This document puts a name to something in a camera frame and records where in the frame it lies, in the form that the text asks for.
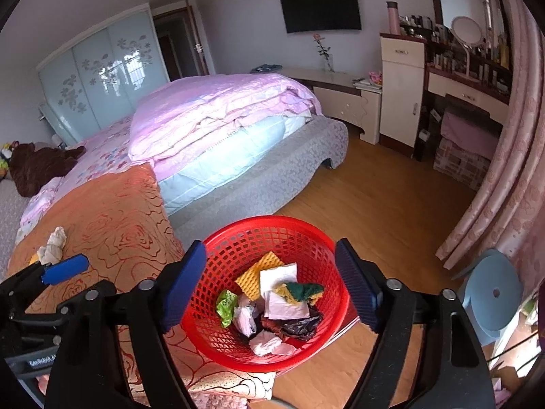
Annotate cat print packet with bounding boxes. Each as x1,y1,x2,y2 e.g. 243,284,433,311
233,295,259,337

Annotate glass flower pattern wardrobe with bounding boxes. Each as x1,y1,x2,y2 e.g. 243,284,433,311
36,2,171,143

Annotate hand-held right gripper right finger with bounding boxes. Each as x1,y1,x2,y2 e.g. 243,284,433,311
334,239,497,409

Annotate dark wooden door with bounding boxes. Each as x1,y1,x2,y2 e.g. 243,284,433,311
152,0,216,82

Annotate pink flowered bedsheet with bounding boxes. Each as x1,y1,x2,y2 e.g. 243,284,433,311
17,113,147,239

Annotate black wall television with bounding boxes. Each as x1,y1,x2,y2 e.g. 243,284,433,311
279,0,362,35

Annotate orange rose pattern blanket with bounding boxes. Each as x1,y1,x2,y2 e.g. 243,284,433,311
6,163,277,409

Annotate black plastic bag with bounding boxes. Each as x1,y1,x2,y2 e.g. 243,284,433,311
281,313,324,342

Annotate light blue quilt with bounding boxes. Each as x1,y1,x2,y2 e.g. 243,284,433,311
159,115,313,216

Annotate colourful plush toys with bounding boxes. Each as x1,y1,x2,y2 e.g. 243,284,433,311
0,140,20,180

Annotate low white television cabinet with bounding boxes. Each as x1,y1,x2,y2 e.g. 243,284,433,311
281,67,383,146

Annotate row of cosmetic bottles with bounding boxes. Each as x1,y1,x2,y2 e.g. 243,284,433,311
400,13,512,94

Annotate checked stool with pink cloth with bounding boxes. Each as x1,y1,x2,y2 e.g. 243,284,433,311
434,106,501,190

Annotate green plastic wrapper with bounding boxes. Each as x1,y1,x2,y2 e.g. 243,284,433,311
216,290,239,329

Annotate pink quilt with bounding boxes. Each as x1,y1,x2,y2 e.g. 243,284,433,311
127,72,323,175

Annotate pink thermos bottle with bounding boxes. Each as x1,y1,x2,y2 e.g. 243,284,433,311
386,1,402,35

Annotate yellow green scouring sponge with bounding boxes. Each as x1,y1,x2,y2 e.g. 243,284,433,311
272,282,325,307

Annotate brown teddy bear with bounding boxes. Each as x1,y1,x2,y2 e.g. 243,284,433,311
9,140,86,198

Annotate white tall cabinet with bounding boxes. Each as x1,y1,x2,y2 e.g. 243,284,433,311
379,33,427,158

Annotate bed with grey patterned base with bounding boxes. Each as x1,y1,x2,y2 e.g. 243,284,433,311
0,113,350,265

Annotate red plastic mesh basket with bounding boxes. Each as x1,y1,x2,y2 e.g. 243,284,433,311
181,216,352,373

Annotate brown wrapper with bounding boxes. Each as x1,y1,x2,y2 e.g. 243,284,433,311
261,317,286,338

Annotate round white makeup mirror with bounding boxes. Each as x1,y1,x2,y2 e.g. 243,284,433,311
450,16,485,79

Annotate pink patterned curtain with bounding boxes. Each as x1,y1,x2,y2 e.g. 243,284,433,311
435,0,545,282

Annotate dressing table with mirror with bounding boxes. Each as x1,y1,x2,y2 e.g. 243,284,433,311
426,0,514,126

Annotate blue round plastic stool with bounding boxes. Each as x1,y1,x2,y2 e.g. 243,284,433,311
462,249,524,344

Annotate white paper napkin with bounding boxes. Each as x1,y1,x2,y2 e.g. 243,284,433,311
263,292,311,320
260,263,299,294

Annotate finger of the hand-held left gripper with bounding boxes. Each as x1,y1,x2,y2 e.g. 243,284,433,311
5,255,91,296

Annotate white tissue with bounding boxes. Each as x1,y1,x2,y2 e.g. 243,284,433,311
249,332,297,356
36,227,68,265

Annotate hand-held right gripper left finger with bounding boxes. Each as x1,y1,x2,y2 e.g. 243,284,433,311
45,240,208,409

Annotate pink rose in vase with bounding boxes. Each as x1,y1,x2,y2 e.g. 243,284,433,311
313,33,335,73

